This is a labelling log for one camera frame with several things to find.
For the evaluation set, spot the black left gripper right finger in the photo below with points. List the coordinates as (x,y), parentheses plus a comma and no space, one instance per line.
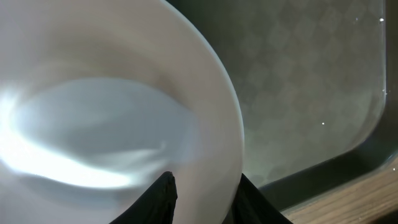
(250,206)

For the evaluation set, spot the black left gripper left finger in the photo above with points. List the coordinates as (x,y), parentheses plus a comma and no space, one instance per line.
(155,206)

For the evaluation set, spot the white rice bowl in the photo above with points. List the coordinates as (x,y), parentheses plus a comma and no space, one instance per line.
(99,98)

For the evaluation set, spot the brown serving tray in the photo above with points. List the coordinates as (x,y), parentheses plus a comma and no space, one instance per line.
(317,87)

